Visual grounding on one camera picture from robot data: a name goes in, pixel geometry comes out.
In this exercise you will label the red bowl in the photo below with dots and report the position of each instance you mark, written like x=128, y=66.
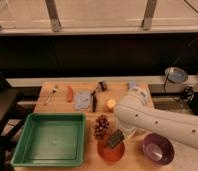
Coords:
x=108, y=154

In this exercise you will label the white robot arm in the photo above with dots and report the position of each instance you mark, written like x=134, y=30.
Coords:
x=132, y=112

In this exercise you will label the metal bowl on counter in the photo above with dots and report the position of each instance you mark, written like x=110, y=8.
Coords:
x=176, y=75

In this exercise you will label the purple bowl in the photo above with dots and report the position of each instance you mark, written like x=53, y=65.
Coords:
x=158, y=149

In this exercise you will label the black brush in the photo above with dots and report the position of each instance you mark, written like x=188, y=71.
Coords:
x=101, y=87

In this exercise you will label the grey blue cloth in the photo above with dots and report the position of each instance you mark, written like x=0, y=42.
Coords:
x=82, y=100

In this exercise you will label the yellow round fruit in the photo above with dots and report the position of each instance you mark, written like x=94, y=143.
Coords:
x=110, y=104

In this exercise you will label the orange sausage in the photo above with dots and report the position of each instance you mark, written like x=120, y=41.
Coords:
x=69, y=94

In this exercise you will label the small blue object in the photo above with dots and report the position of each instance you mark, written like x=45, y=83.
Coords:
x=131, y=85

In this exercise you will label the bunch of dark grapes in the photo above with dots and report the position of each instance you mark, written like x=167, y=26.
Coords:
x=101, y=127

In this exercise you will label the green plastic tray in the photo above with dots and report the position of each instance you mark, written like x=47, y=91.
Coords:
x=51, y=140

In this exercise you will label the black chair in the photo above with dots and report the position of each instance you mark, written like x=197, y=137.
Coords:
x=8, y=102

